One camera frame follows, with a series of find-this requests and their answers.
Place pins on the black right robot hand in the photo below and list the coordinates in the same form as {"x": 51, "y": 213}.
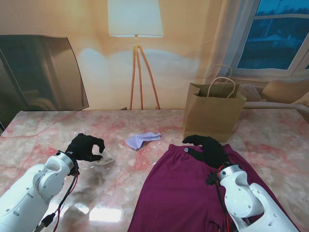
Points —
{"x": 213, "y": 152}

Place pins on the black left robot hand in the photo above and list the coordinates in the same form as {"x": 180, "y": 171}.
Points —
{"x": 83, "y": 147}

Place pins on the cream white sock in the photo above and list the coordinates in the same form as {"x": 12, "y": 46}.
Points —
{"x": 106, "y": 161}

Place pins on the kraft paper bag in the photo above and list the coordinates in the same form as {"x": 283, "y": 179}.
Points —
{"x": 212, "y": 116}

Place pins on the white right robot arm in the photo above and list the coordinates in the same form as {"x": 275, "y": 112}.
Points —
{"x": 243, "y": 198}

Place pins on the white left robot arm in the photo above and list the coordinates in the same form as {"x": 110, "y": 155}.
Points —
{"x": 31, "y": 193}

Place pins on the maroon shorts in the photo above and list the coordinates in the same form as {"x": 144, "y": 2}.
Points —
{"x": 176, "y": 193}

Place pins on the lavender sock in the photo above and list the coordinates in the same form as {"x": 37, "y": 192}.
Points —
{"x": 137, "y": 142}

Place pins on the knitted beige pillow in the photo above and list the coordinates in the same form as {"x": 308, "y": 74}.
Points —
{"x": 251, "y": 93}

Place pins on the dark framed mirror panel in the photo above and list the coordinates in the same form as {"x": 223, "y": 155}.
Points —
{"x": 36, "y": 72}

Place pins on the smooth beige cushion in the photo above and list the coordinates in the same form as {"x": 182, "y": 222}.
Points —
{"x": 282, "y": 90}

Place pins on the sheer beige curtain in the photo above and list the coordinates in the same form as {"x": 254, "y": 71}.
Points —
{"x": 227, "y": 36}

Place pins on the white framed window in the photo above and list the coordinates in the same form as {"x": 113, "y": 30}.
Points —
{"x": 272, "y": 41}

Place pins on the white shade tripod floor lamp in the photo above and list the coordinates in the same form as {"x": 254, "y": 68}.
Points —
{"x": 135, "y": 19}

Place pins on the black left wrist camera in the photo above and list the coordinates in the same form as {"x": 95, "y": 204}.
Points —
{"x": 74, "y": 172}

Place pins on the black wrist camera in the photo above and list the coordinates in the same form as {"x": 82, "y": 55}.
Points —
{"x": 211, "y": 179}
{"x": 74, "y": 172}

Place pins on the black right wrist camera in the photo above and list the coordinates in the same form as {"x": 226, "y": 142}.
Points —
{"x": 211, "y": 179}

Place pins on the beige sofa frame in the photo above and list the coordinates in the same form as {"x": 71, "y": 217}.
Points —
{"x": 270, "y": 105}

